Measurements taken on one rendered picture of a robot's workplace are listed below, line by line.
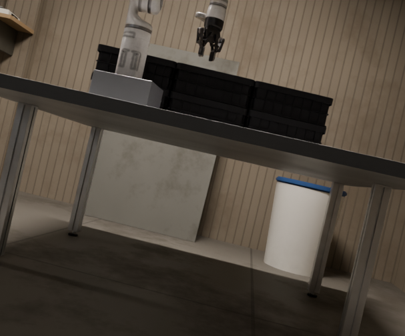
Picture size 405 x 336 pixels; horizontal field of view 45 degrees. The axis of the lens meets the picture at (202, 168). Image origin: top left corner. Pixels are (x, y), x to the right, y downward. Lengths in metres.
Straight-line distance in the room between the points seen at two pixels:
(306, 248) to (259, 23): 1.98
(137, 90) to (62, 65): 3.06
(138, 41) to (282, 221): 2.13
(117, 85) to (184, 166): 2.35
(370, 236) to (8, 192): 1.43
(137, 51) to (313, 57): 2.81
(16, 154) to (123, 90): 0.70
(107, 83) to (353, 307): 1.21
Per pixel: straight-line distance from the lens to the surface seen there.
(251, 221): 4.17
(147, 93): 1.54
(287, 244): 3.48
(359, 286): 1.97
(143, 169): 3.90
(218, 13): 1.97
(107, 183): 3.93
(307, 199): 3.42
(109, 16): 4.56
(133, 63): 1.65
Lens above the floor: 0.57
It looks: level
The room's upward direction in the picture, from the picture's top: 13 degrees clockwise
